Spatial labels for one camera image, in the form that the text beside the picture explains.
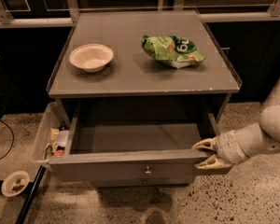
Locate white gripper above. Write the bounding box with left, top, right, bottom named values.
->
left=192, top=130, right=248, bottom=170

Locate grey top drawer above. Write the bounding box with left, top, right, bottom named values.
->
left=49, top=113, right=217, bottom=182

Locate grey drawer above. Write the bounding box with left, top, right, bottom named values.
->
left=49, top=113, right=217, bottom=182
left=91, top=178, right=193, bottom=188

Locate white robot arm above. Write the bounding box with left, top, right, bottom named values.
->
left=193, top=78, right=280, bottom=170

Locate grey drawer cabinet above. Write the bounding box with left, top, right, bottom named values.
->
left=46, top=10, right=243, bottom=189

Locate grey bottom drawer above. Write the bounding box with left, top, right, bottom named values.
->
left=91, top=178, right=193, bottom=188

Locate green chip bag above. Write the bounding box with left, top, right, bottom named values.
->
left=141, top=35, right=204, bottom=69

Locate white cup in bin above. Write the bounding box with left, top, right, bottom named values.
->
left=55, top=130, right=69, bottom=147

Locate white paper bowl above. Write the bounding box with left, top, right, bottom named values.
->
left=69, top=44, right=114, bottom=73

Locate clear plastic storage bin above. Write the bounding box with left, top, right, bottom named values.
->
left=32, top=102, right=71, bottom=166

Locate black bar on floor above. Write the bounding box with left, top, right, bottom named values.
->
left=15, top=166, right=46, bottom=224

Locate metal railing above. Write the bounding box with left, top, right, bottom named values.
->
left=0, top=0, right=280, bottom=28

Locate black cable on floor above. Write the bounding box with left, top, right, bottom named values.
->
left=0, top=115, right=16, bottom=165

